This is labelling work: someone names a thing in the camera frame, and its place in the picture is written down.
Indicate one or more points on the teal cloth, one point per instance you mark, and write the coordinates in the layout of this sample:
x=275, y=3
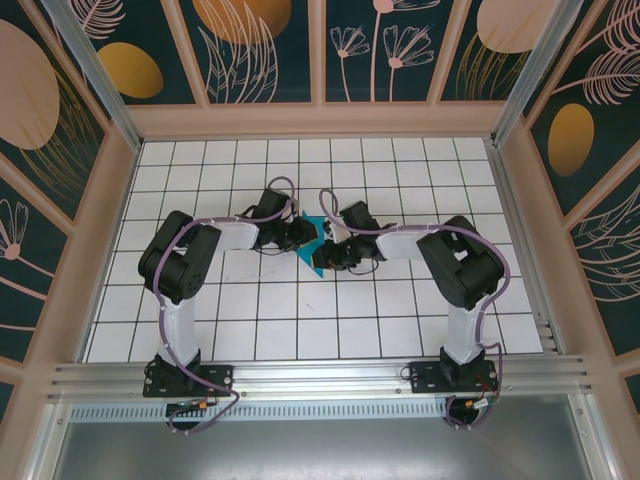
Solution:
x=306, y=257

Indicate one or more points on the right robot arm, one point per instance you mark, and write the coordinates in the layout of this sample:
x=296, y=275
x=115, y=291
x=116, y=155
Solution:
x=465, y=265

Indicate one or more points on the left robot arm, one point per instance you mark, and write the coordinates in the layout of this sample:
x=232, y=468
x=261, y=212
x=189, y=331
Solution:
x=175, y=260

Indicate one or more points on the grey metal sheet panel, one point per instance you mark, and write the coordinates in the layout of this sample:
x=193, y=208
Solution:
x=320, y=450

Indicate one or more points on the aluminium mounting rail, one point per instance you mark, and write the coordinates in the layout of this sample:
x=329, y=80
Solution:
x=320, y=377

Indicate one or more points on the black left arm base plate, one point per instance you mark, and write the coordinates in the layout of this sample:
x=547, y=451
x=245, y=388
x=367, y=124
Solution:
x=220, y=380

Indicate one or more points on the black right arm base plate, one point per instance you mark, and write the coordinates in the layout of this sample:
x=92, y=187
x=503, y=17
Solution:
x=425, y=377

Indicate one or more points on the aluminium side rail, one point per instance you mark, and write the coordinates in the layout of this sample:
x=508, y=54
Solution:
x=520, y=250

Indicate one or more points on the aluminium frame post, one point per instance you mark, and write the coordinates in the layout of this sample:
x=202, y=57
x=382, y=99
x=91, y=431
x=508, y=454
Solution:
x=540, y=65
x=95, y=75

